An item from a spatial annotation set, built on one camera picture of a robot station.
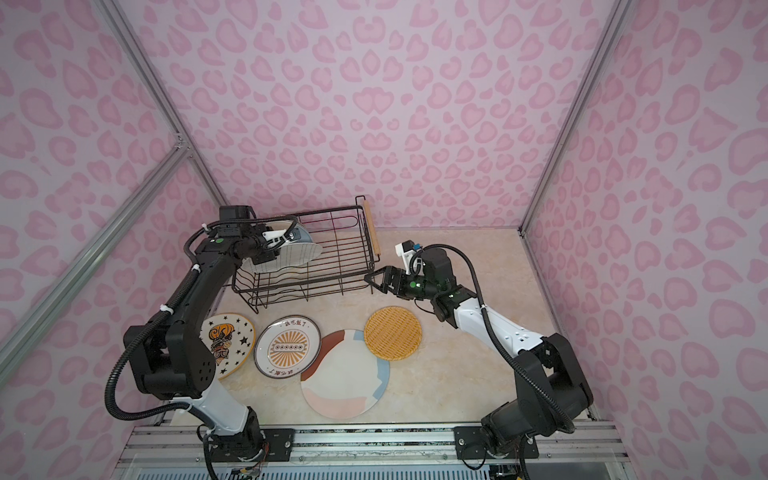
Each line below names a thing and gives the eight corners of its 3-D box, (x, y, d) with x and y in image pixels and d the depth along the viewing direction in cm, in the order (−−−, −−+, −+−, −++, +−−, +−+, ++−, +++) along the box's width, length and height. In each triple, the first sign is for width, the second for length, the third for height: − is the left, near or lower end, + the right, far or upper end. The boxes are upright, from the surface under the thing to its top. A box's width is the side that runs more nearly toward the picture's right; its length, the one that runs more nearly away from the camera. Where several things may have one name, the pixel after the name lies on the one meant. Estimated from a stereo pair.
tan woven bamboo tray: (363, 360, 89) (362, 357, 87) (366, 309, 100) (366, 306, 98) (422, 360, 89) (422, 357, 87) (419, 309, 100) (419, 306, 98)
